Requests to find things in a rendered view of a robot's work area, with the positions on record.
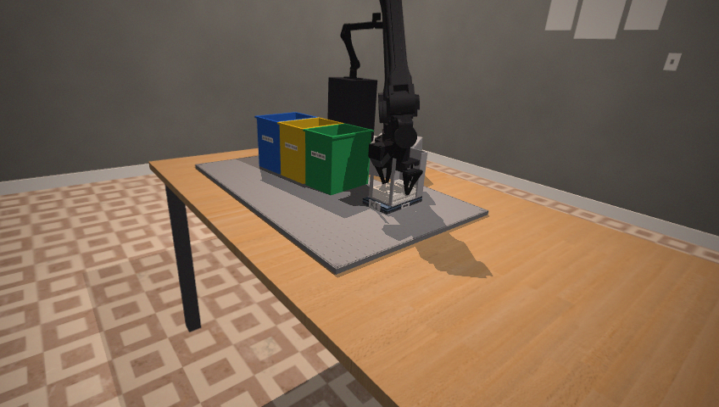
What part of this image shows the green open-top bin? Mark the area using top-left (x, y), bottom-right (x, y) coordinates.
top-left (305, 124), bottom-right (374, 195)

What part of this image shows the yellow open bin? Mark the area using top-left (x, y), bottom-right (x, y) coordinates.
top-left (279, 117), bottom-right (343, 184)

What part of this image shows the blue open-top bin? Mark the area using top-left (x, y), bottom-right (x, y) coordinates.
top-left (257, 112), bottom-right (318, 174)

